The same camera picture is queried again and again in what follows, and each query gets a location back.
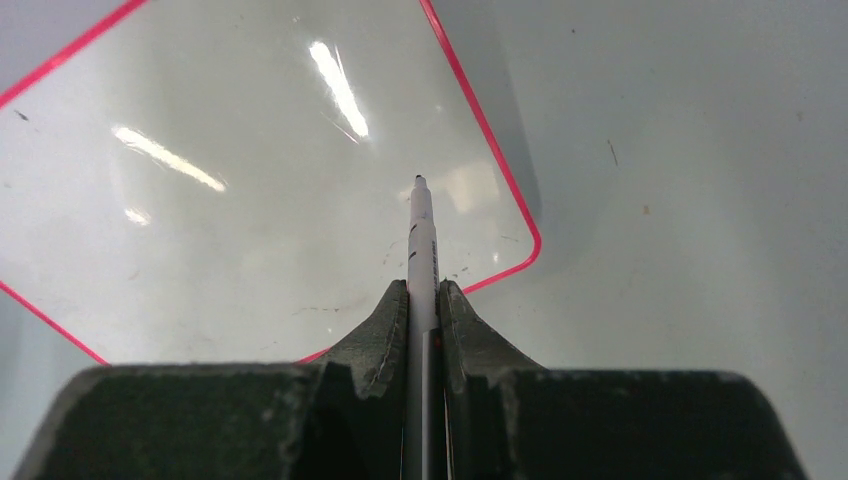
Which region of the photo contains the pink framed whiteboard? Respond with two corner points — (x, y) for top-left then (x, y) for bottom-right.
(1, 1), (541, 364)

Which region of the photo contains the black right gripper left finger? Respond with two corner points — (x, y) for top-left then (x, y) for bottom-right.
(14, 280), (409, 479)

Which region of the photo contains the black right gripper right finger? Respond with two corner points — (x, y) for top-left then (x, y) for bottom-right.
(439, 280), (806, 479)

